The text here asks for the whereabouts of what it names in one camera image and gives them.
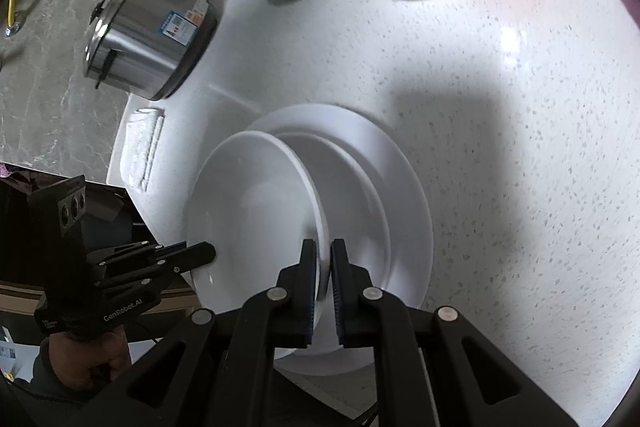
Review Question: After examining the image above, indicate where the stainless steel rice cooker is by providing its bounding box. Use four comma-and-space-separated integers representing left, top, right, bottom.
83, 0, 218, 102

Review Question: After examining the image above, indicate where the white towel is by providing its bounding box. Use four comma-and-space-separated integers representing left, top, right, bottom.
122, 107, 166, 192

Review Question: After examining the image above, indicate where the yellow gas hose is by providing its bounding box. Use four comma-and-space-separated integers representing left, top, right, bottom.
4, 0, 20, 38

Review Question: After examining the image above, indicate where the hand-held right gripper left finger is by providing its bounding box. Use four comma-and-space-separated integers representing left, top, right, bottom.
70, 239, 321, 427

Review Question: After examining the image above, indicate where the large white plate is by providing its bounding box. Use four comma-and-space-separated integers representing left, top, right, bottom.
240, 103, 435, 375

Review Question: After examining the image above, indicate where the person's left hand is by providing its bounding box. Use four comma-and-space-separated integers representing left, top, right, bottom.
47, 324, 133, 390

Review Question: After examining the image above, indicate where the person's left forearm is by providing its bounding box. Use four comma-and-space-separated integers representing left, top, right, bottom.
27, 339, 108, 415

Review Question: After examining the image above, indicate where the small deep white plate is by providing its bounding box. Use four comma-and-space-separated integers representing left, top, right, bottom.
186, 130, 331, 358

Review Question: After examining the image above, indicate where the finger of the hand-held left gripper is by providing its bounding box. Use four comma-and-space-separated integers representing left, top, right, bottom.
97, 241, 183, 269
92, 242, 217, 294

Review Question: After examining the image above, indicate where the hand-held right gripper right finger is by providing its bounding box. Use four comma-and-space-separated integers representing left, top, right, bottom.
330, 239, 581, 427

